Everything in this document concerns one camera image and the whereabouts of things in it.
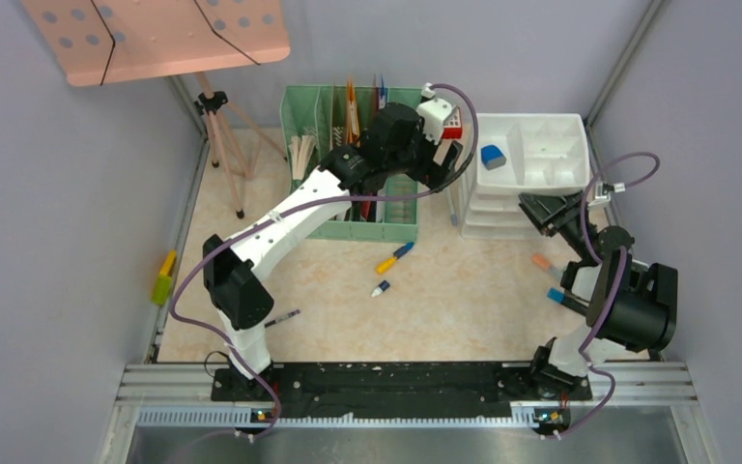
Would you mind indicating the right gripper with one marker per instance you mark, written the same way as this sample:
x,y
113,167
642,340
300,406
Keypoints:
x,y
551,214

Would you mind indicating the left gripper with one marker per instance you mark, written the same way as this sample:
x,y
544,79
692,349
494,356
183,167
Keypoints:
x,y
430,173

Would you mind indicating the clear plastic drawer unit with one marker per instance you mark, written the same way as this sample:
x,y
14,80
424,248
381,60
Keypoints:
x,y
547,153

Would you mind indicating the red translucent file folder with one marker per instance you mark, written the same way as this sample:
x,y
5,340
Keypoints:
x,y
374,100

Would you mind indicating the green file rack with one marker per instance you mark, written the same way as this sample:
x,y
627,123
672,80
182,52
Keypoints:
x,y
304,110

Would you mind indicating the green children's book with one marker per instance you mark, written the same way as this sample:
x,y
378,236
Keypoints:
x,y
301,149

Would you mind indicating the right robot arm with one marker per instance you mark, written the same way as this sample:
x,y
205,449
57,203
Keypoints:
x,y
628,306

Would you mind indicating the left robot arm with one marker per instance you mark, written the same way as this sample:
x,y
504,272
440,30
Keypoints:
x,y
399,140

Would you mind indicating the orange capped highlighter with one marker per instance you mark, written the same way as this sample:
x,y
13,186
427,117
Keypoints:
x,y
543,263

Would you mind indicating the red small box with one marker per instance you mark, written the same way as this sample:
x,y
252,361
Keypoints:
x,y
453,127

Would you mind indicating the lavender capped marker pen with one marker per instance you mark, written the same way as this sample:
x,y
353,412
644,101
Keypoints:
x,y
452,212

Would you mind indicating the blue eraser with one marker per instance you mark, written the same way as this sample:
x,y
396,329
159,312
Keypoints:
x,y
492,157

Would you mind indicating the orange file folder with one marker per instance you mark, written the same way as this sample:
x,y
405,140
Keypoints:
x,y
352,133

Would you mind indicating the teal capped marker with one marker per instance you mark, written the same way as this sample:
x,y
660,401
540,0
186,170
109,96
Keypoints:
x,y
567,301

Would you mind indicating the yellow dropper bottle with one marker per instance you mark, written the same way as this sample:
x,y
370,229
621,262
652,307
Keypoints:
x,y
386,265

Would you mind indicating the dark pen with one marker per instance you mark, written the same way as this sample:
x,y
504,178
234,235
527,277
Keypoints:
x,y
282,318

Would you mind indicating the pink lamp stand pole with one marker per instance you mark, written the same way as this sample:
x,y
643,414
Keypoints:
x,y
226,151

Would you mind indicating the black lamp clamp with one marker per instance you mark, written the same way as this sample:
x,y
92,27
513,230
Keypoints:
x,y
210,105

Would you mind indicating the yellow green clamp tool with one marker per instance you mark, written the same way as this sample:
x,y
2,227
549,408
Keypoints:
x,y
164,279

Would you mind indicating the pink perforated lamp panel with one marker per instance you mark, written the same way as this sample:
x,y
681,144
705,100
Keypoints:
x,y
110,41

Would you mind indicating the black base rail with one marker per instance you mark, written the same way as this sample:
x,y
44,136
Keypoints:
x,y
397,390

